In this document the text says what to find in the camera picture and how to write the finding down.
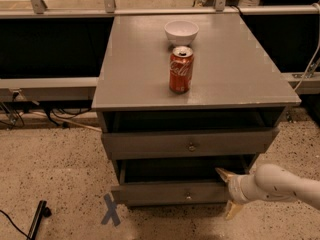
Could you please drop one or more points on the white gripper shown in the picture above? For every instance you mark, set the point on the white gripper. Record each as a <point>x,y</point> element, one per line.
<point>234,188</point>

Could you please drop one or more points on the grey drawer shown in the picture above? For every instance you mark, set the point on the grey drawer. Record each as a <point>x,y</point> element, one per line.
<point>169,181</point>
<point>173,144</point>

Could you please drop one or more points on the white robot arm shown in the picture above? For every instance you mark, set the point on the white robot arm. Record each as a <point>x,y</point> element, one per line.
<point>270,183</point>

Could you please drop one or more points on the grey top drawer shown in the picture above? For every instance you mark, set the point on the grey top drawer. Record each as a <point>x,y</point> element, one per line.
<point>173,144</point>

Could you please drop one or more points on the grey drawer cabinet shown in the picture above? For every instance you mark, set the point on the grey drawer cabinet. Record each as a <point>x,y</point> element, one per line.
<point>235,85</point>

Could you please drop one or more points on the blue tape cross mark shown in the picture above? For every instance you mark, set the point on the blue tape cross mark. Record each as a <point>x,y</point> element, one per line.
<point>111,214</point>

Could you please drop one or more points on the red Coca-Cola can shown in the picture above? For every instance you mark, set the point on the red Coca-Cola can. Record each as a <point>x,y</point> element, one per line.
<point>181,68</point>

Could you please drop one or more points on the white ceramic bowl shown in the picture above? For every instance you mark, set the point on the white ceramic bowl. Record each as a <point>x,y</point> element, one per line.
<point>181,32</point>

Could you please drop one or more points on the black bar on floor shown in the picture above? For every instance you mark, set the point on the black bar on floor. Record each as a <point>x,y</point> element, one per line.
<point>42,211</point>

